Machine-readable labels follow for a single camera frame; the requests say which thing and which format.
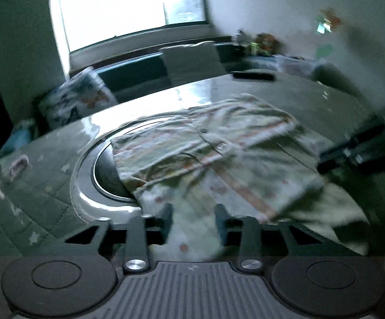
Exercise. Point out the green wall sticker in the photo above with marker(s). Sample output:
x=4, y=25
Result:
x=324, y=51

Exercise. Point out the plain white pillow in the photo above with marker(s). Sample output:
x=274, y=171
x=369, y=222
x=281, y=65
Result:
x=192, y=61

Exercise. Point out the small pink item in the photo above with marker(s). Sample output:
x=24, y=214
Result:
x=18, y=166

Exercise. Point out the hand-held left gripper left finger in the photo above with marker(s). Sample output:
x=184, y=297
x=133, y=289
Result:
x=167, y=217

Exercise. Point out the black remote control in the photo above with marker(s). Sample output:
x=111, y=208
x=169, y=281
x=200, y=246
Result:
x=253, y=75

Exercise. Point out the butterfly print pillow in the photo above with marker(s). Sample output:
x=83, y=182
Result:
x=74, y=101

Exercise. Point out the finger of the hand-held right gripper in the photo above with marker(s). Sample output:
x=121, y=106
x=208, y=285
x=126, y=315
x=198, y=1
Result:
x=333, y=159

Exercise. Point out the orange plush toy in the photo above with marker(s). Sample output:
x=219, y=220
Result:
x=267, y=42

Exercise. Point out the colourful wall decoration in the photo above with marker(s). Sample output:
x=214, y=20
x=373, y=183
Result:
x=328, y=20

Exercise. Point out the blue cushion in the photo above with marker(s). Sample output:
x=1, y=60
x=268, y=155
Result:
x=20, y=136

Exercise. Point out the pale patterned garment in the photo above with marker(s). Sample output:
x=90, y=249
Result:
x=232, y=146

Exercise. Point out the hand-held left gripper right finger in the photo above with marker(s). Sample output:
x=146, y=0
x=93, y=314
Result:
x=220, y=221

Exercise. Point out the large window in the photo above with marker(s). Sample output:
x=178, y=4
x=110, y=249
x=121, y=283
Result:
x=129, y=6

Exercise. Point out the round built-in table burner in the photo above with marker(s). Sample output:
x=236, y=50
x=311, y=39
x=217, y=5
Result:
x=89, y=179

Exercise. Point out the black and white plush toy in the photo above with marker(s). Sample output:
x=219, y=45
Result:
x=241, y=36

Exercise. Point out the dark teal sofa bench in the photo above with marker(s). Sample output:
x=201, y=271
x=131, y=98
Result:
x=139, y=69

